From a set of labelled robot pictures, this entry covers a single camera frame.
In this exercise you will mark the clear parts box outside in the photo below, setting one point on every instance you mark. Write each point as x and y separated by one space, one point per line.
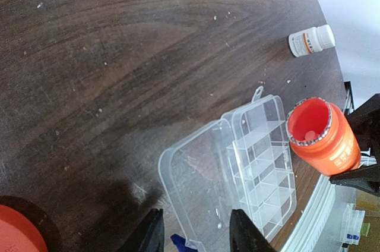
352 225

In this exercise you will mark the small white bottle right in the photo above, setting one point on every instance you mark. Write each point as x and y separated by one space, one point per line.
311 40

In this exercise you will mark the orange bottle cap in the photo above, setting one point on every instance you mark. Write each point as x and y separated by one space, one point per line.
18 234

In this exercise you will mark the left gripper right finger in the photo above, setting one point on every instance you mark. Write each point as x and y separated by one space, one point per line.
244 236

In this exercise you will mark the clear plastic pill organizer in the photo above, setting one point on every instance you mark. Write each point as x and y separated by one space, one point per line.
240 161

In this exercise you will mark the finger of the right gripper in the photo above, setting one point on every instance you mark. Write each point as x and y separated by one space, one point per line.
365 178
364 122

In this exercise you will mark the front aluminium rail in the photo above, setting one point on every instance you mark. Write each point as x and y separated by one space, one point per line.
313 218

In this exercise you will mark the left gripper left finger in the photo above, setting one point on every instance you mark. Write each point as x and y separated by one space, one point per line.
148 236

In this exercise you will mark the orange pill bottle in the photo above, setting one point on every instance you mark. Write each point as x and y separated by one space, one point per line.
320 134

